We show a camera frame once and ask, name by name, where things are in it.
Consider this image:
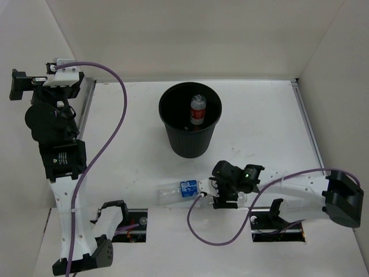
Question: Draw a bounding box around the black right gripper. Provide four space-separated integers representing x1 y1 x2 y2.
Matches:
210 178 240 209

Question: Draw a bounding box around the clear unlabelled plastic bottle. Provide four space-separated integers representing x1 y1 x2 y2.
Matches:
195 192 247 209

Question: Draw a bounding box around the blue label clear bottle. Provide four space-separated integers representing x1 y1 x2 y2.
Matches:
157 179 199 205

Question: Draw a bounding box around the red label clear bottle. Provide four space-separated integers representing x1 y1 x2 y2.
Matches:
190 94 206 128

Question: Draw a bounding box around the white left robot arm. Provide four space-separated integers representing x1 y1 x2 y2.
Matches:
9 62 129 276

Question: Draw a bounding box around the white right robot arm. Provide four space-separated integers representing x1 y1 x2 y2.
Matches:
207 160 364 229

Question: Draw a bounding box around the black plastic waste bin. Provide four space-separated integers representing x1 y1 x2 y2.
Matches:
159 82 222 158

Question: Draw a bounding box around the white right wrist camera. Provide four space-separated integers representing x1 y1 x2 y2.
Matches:
198 178 219 198

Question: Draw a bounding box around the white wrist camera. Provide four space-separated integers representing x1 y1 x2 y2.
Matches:
43 58 80 87
198 178 219 198

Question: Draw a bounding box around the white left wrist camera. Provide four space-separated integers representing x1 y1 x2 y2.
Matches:
43 58 80 87

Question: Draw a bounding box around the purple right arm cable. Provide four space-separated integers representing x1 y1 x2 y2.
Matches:
187 168 361 247

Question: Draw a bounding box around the left aluminium table rail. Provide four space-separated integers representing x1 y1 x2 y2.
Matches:
78 77 96 139

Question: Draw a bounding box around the aluminium table rail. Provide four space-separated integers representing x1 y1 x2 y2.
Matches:
291 79 324 168
78 77 96 139

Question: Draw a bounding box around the right aluminium table rail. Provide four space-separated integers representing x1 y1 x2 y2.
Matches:
291 79 324 168

